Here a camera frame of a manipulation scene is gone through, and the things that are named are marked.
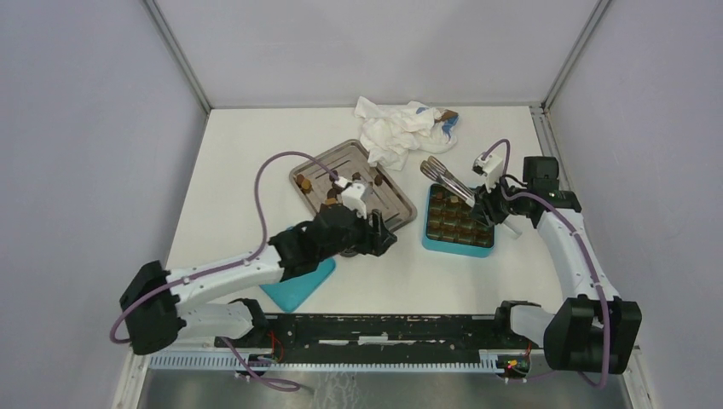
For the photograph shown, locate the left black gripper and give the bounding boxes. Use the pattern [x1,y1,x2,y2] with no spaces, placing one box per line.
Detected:
[319,201,396,260]

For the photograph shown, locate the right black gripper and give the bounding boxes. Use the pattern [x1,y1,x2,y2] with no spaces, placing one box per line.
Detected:
[467,172,530,227]

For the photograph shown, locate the steel tongs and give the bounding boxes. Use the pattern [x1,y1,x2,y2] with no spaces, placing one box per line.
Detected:
[419,156,493,228]

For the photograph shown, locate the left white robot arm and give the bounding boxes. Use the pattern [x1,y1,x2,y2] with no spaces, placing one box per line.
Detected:
[109,204,397,355]

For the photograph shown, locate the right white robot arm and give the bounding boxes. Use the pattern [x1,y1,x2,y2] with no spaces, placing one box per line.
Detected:
[471,153,642,376]

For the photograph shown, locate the teal chocolate box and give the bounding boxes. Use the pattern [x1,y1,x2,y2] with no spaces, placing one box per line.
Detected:
[421,183,495,258]

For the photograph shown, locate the steel tray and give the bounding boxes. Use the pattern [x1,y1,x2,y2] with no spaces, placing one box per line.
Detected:
[289,140,417,233]

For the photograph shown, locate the teal box lid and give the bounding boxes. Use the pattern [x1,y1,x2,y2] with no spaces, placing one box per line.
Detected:
[255,222,336,313]

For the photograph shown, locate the white crumpled cloth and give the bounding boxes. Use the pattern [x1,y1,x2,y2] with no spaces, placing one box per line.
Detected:
[354,96,459,170]

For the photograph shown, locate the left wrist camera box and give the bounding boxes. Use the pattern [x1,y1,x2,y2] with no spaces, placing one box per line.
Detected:
[333,176,372,219]

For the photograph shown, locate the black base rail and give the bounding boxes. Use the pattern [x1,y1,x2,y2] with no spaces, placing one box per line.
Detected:
[231,314,530,364]

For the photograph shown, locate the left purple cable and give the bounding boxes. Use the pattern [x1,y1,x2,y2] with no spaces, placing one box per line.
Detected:
[110,152,340,393]

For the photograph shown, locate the purple cable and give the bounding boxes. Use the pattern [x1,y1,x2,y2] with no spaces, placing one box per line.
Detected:
[110,152,340,393]
[483,138,611,389]

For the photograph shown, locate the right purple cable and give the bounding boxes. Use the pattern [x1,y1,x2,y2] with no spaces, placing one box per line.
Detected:
[483,138,611,389]

